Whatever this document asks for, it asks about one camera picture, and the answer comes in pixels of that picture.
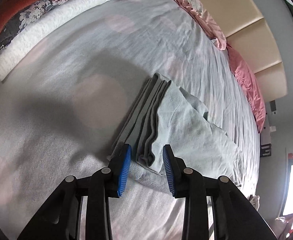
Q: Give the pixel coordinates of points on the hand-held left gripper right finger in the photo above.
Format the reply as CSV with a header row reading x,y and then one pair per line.
x,y
168,170

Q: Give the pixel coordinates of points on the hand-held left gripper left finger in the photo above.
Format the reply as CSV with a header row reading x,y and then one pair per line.
x,y
124,170

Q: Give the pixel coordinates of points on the light green garment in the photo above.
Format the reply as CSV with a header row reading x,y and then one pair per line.
x,y
181,125

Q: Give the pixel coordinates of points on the bed with pale dotted sheet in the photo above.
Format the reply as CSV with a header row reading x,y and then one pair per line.
x,y
86,92

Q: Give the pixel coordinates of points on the white and black nightstand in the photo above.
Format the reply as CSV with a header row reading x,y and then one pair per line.
x,y
267,135

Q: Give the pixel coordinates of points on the dark pink pillow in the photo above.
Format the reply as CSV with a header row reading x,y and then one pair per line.
x,y
249,85

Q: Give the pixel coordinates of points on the white folded towel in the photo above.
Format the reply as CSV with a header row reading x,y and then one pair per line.
x,y
49,27

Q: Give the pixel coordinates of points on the beige padded headboard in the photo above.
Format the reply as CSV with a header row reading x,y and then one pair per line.
x,y
251,30

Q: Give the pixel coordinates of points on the light pink printed pillow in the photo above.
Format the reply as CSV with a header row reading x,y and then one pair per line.
x,y
199,7

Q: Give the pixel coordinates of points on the dark floral cloth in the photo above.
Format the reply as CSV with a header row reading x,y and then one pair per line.
x,y
31,17

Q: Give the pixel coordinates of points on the orange towel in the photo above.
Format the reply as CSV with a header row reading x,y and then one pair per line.
x,y
24,0

